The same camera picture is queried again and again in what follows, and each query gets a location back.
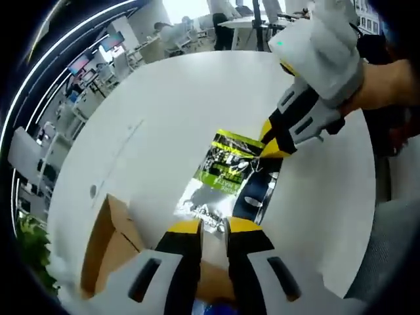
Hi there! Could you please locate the wall monitor screen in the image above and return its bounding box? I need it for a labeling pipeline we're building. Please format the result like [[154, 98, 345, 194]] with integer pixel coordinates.
[[100, 31, 126, 51], [68, 55, 91, 74]]

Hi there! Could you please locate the brown cardboard shoe box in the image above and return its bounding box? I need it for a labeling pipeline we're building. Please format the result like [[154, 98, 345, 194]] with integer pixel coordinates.
[[80, 193, 237, 303]]

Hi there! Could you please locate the green black foil packet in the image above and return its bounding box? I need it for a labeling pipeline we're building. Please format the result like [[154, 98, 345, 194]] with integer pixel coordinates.
[[173, 129, 284, 234]]

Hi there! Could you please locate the person's right hand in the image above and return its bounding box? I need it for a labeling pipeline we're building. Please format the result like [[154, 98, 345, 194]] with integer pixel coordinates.
[[339, 61, 389, 116]]

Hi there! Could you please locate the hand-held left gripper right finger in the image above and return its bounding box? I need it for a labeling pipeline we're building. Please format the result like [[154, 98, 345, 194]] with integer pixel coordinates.
[[225, 216, 324, 315]]

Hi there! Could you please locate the green potted plant white pot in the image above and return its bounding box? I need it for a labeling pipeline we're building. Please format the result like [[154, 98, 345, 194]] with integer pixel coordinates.
[[14, 215, 83, 296]]

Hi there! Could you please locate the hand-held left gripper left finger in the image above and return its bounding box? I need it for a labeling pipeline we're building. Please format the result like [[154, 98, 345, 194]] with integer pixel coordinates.
[[93, 219, 203, 315]]

